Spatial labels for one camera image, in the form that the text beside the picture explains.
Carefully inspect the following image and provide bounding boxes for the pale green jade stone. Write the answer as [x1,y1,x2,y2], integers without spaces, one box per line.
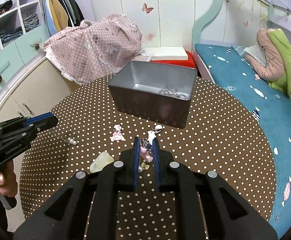
[89,152,115,173]

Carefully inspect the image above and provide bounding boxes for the pink bear charm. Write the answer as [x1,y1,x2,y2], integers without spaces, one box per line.
[110,124,126,142]

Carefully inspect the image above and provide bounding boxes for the pink white charm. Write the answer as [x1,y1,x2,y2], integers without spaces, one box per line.
[140,130,156,163]

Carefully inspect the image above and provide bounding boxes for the person's left hand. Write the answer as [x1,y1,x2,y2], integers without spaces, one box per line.
[0,160,18,197]

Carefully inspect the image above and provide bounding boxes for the beige cabinet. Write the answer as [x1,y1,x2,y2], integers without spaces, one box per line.
[0,56,80,233]

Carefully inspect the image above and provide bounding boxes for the small pearl earring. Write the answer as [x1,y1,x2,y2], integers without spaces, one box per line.
[60,137,77,145]

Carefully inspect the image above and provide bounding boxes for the brown polka dot tablecloth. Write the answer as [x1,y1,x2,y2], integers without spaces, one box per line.
[20,77,276,239]

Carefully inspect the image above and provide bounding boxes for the lilac shelf unit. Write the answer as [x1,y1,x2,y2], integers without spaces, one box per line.
[0,0,69,98]

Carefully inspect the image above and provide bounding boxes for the pink checkered cloth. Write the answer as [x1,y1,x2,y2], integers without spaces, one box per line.
[42,14,153,85]

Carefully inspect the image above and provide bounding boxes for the teal bed mattress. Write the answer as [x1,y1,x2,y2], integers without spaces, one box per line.
[193,44,291,239]

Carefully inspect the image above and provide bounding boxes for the hanging clothes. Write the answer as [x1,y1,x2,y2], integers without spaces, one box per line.
[39,0,84,36]

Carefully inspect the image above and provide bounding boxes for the dark metal tin box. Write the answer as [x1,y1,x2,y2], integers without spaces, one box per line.
[108,61,197,128]

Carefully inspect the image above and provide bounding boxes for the green pillow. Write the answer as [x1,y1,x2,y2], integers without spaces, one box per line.
[267,29,291,98]

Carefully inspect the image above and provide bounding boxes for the pink quilted jacket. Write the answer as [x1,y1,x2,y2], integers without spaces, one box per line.
[244,29,285,81]

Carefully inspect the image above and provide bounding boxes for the white foam board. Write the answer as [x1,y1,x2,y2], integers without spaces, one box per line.
[140,47,188,61]

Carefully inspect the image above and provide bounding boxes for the red ottoman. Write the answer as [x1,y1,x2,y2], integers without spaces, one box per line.
[151,51,196,69]

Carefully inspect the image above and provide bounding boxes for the pink butterfly sticker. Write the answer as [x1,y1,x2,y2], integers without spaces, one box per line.
[142,3,154,14]

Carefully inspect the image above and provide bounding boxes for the white wardrobe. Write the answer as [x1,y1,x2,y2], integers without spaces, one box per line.
[91,0,212,50]

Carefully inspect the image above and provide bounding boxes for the silver chain necklace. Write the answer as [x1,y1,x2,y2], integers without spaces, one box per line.
[158,87,189,100]

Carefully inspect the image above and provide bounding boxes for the teal bunk bed frame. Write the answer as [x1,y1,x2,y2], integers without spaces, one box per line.
[191,0,291,55]

